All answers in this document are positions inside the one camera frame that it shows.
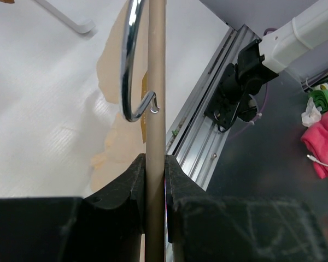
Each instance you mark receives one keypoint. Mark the cream beige underwear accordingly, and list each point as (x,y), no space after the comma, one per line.
(125,140)

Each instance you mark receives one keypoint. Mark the beige clip hanger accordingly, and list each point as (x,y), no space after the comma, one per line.
(153,105)

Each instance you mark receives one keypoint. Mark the pink cloth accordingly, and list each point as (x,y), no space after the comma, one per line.
(315,139)

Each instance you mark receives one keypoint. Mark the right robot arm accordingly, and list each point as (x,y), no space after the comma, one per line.
(261,61)

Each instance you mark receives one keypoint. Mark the white crumpled paper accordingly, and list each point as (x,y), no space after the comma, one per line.
(311,115)

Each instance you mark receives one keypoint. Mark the aluminium mounting rail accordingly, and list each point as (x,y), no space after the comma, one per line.
(193,138)

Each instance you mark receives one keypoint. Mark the green cloth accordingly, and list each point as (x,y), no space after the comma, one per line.
(320,99)

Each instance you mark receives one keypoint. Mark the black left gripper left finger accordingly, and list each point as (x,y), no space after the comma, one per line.
(106,226)

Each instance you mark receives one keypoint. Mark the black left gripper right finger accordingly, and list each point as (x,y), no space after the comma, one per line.
(203,228)

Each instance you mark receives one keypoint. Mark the silver and white clothes rack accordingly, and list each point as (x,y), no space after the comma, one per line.
(68,15)

